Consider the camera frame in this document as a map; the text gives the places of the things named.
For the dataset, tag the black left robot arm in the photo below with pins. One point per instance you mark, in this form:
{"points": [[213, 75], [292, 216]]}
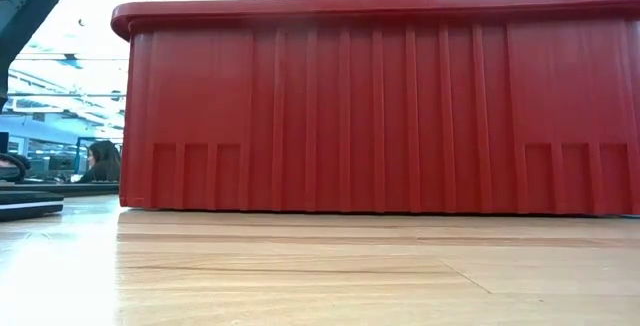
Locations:
{"points": [[35, 6]]}

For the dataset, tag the red ribbed plastic bin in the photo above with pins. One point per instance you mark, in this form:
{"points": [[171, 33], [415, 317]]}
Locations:
{"points": [[400, 116]]}

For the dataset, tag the person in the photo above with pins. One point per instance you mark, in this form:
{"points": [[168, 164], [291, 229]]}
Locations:
{"points": [[102, 163]]}

